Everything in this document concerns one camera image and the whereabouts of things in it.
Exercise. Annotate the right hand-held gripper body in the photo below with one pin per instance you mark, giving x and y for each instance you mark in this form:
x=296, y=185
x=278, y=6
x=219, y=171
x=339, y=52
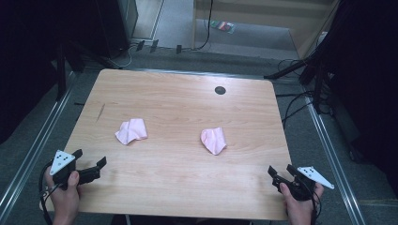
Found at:
x=305, y=184

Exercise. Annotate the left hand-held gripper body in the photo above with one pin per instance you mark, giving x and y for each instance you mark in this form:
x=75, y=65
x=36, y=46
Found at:
x=62, y=165

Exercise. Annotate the pink sock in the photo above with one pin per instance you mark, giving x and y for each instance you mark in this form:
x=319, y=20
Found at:
x=213, y=140
x=131, y=131

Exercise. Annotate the person's right hand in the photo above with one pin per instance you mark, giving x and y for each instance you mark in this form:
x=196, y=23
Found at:
x=298, y=209

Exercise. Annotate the person's left hand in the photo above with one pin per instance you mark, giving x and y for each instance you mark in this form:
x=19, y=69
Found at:
x=64, y=200

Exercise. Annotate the black stand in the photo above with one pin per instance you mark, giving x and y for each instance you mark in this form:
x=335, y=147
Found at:
x=62, y=62
x=309, y=67

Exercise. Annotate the dark curtain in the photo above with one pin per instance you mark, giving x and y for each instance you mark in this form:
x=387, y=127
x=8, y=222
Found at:
x=25, y=62
x=369, y=78

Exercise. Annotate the black round table grommet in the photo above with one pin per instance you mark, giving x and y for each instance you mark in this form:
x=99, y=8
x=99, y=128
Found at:
x=220, y=90

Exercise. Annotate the black cabinet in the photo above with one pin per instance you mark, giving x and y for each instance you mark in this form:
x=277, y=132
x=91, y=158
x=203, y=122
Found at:
x=115, y=25

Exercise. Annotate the light wooden shelf unit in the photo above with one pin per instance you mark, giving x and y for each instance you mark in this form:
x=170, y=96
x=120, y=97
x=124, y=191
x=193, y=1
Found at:
x=266, y=18

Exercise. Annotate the colourful packet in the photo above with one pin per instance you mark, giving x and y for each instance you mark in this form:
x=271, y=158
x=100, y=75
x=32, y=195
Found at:
x=222, y=26

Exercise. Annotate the metal floor rail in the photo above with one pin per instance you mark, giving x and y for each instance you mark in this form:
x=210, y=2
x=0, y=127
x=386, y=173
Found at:
x=31, y=153
x=331, y=150

